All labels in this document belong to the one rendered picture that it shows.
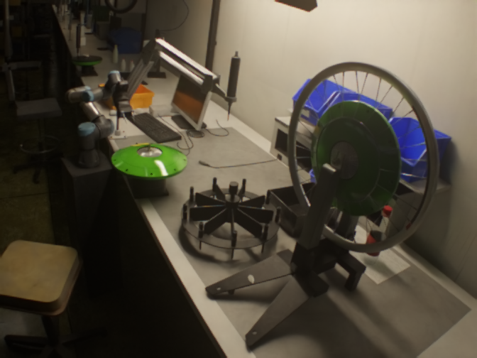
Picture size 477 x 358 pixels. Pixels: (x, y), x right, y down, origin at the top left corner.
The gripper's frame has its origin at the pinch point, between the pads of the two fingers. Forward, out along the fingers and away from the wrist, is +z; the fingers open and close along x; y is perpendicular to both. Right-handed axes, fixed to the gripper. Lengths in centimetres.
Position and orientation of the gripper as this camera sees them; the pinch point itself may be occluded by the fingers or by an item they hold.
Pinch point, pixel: (130, 123)
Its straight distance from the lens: 167.7
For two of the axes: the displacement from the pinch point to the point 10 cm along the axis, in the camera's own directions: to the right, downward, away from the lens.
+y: -4.3, 4.8, 7.6
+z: 4.0, 8.6, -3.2
